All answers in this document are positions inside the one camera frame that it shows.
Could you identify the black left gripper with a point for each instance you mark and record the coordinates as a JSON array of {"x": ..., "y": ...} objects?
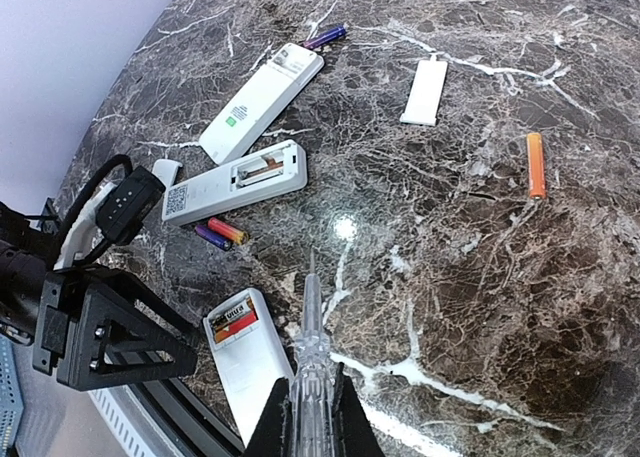
[{"x": 96, "y": 363}]

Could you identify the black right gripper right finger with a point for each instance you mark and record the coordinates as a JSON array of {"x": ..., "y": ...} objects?
[{"x": 354, "y": 436}]

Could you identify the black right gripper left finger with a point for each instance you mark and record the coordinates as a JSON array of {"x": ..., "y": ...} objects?
[{"x": 272, "y": 434}]

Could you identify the white remote face down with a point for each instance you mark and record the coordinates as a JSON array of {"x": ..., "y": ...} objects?
[{"x": 249, "y": 363}]

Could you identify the blue purple battery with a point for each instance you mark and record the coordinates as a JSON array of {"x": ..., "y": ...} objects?
[{"x": 213, "y": 237}]

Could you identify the red blue battery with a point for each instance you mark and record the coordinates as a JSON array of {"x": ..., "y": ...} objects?
[{"x": 228, "y": 231}]

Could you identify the curved white battery cover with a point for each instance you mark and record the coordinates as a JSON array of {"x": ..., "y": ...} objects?
[{"x": 166, "y": 171}]

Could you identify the small white buttoned remote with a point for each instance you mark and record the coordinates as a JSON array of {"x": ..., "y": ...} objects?
[{"x": 271, "y": 172}]

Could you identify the white TCL remote control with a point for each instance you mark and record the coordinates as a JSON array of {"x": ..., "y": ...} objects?
[{"x": 259, "y": 102}]

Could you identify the long white battery cover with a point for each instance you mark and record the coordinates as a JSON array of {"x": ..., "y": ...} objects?
[{"x": 425, "y": 94}]

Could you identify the orange battery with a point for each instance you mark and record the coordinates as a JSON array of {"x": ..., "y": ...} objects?
[{"x": 536, "y": 169}]

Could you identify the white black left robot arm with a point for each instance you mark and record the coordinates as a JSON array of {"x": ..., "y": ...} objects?
[{"x": 91, "y": 327}]

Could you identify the red black battery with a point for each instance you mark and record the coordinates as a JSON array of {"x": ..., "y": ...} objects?
[{"x": 234, "y": 320}]

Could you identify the blue plastic basket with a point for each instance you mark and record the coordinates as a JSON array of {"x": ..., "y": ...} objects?
[{"x": 11, "y": 402}]

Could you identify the black front rail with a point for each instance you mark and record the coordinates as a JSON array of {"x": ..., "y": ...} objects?
[{"x": 191, "y": 427}]

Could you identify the white slotted cable duct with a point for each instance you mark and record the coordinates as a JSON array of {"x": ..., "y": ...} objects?
[{"x": 121, "y": 427}]

